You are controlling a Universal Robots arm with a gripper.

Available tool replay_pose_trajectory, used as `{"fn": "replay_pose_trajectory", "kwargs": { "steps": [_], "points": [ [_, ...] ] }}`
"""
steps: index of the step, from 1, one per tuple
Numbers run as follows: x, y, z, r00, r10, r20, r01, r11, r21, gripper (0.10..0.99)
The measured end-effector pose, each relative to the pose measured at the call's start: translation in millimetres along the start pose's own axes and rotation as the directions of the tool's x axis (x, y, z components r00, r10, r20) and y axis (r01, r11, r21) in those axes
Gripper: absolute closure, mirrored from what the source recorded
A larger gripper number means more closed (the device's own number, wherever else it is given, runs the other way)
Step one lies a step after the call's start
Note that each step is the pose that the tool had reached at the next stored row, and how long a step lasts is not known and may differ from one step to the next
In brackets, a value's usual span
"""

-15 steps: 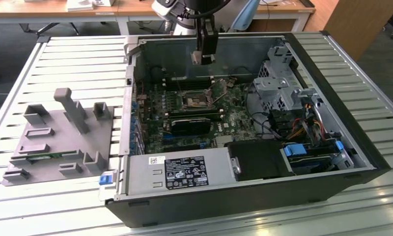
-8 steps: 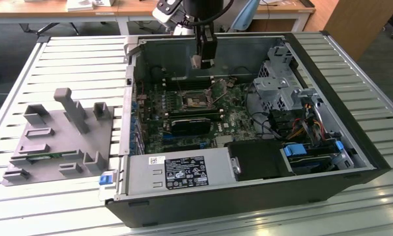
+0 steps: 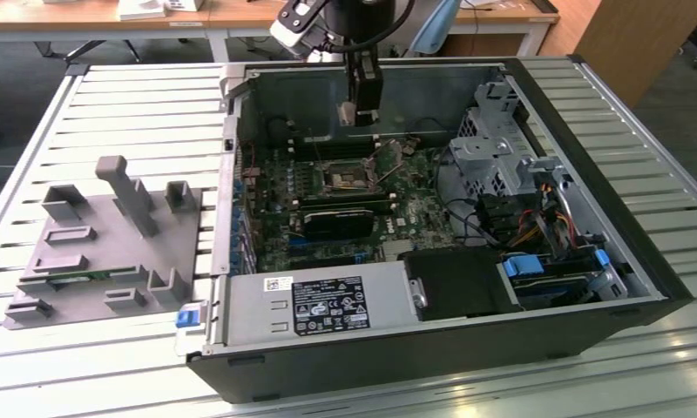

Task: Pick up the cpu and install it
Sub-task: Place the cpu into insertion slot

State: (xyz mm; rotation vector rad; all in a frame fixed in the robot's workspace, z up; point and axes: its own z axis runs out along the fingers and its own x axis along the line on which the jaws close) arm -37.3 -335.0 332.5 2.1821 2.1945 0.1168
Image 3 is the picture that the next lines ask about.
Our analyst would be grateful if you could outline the green RAM stick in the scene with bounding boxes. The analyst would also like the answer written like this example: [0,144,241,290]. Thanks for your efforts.
[45,269,117,285]

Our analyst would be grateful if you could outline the green motherboard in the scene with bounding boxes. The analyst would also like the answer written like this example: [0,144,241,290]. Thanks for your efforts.
[237,138,460,273]

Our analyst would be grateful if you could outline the CPU socket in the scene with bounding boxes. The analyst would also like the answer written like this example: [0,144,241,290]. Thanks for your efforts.
[320,158,383,196]

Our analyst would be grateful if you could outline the blue case latch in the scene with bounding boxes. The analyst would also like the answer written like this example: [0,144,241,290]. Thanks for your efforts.
[176,306,204,331]

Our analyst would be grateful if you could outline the black PC case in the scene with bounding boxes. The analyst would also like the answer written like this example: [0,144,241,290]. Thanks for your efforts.
[184,55,693,404]

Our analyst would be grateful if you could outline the wooden desk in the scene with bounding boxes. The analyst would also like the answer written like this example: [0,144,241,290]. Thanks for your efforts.
[206,0,563,64]
[0,0,213,44]

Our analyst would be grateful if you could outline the wooden cabinet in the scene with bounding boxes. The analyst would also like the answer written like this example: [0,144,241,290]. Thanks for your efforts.
[539,0,697,110]

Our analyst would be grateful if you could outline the silver power supply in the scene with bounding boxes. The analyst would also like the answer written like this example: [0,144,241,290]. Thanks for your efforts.
[205,263,420,349]

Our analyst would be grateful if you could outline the grey parts rack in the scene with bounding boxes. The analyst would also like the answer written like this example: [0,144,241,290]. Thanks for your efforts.
[2,154,210,332]

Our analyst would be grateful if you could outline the black RAM slot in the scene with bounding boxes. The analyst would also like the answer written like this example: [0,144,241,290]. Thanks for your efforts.
[298,201,397,212]
[293,144,383,152]
[297,198,397,209]
[293,139,383,147]
[297,193,397,205]
[293,148,383,157]

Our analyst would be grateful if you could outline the blue disk carrier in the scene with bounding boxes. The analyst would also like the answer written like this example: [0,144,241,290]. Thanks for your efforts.
[501,255,545,278]

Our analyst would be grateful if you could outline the white box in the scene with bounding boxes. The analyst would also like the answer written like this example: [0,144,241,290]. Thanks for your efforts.
[118,0,170,22]

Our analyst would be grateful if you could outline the black drive bay cover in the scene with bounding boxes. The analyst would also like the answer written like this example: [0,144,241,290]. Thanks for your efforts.
[403,247,523,322]

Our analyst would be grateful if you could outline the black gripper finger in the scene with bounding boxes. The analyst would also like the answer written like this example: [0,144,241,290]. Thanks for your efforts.
[348,64,384,128]

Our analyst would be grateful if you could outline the metal socket cover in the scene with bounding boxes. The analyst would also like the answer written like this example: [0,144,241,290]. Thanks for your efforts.
[364,137,409,192]

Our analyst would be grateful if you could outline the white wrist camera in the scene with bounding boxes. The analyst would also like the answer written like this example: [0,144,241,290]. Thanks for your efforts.
[268,0,330,60]

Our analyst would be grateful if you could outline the silver drive cage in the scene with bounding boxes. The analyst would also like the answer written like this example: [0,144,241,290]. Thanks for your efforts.
[445,69,575,198]

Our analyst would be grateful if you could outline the yellow orange wire bundle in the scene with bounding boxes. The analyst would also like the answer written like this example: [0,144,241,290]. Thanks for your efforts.
[513,185,580,252]

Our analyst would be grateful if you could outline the black graphics card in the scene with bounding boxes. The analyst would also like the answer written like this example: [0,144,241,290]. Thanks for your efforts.
[293,208,379,243]

